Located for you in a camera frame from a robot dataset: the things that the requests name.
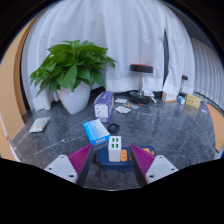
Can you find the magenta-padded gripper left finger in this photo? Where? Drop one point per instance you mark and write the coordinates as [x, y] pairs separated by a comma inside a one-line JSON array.
[[81, 158]]

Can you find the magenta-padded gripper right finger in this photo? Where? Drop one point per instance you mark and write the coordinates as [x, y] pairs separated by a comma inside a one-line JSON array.
[[143, 160]]

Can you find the white charger block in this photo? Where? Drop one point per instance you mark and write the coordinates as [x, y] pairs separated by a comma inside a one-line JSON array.
[[114, 150]]

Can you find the blue and white box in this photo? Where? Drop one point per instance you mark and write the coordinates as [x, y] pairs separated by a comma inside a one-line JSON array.
[[96, 131]]

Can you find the small black round cap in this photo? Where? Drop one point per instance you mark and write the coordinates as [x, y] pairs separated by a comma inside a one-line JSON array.
[[113, 128]]

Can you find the white flat packet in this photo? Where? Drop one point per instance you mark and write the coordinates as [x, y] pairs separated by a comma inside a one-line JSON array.
[[39, 124]]

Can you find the white blister pack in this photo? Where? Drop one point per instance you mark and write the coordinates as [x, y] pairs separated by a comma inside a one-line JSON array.
[[123, 109]]

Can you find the orange blister pack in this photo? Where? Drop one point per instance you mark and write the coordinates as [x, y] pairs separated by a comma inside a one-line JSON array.
[[131, 105]]

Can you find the purple cardboard box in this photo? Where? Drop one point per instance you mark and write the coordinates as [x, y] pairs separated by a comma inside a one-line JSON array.
[[104, 106]]

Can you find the small white bottle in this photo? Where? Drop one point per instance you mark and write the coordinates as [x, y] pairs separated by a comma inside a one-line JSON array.
[[153, 99]]

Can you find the white leaflet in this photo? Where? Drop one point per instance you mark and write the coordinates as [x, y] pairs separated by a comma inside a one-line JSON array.
[[121, 100]]

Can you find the white booklet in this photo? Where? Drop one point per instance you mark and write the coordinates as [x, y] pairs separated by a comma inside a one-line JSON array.
[[148, 94]]

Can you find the white orange tissue box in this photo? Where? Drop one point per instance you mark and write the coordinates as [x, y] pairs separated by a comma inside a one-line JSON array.
[[168, 96]]

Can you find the small white blue box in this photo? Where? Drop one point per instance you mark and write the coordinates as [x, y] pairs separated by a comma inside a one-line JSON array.
[[181, 100]]

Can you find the yellow sign card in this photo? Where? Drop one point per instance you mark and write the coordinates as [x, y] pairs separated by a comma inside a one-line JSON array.
[[193, 101]]

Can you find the green potted plant white pot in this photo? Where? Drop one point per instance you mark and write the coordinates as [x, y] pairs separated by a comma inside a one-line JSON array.
[[71, 71]]

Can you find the large black red bar stool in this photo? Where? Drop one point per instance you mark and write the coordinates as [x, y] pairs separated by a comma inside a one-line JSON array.
[[141, 68]]

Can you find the pleated white curtain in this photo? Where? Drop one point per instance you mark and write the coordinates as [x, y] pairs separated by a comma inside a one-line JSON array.
[[203, 66]]

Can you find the wide white curtain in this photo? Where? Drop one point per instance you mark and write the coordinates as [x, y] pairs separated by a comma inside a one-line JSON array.
[[126, 40]]

